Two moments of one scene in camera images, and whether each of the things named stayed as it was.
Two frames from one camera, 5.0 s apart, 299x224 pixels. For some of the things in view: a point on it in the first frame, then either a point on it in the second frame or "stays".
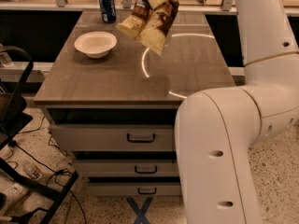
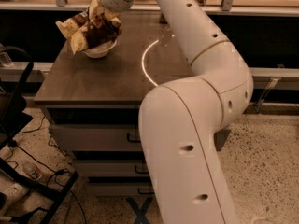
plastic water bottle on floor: x=31 y=170 stays
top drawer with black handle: x=116 y=137 stays
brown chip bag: x=153 y=16 → x=84 y=32
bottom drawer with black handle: x=135 y=189 stays
